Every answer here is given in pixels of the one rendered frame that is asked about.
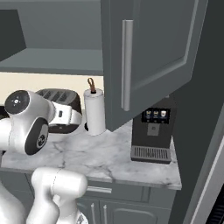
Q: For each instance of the black coffee machine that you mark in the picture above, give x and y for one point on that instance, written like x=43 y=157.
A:
x=153 y=131

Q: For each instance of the grey open wall cabinet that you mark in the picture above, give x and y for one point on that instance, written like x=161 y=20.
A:
x=58 y=32

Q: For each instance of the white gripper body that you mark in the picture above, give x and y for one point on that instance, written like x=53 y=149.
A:
x=76 y=115

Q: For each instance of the grey drawer front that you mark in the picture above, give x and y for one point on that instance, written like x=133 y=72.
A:
x=128 y=191

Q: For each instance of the grey wall cabinet door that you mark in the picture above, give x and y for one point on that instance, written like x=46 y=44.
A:
x=160 y=43

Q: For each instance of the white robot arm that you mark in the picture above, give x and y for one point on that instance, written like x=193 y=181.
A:
x=20 y=134

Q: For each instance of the dark brown toaster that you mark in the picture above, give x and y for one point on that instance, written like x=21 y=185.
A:
x=62 y=95

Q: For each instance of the dark grey tall cabinet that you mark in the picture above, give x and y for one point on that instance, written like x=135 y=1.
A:
x=201 y=116

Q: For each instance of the grey base cabinet door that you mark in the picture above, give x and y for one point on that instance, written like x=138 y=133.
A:
x=85 y=211
x=137 y=214

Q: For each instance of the white paper towel roll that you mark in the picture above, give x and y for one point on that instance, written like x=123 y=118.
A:
x=94 y=113

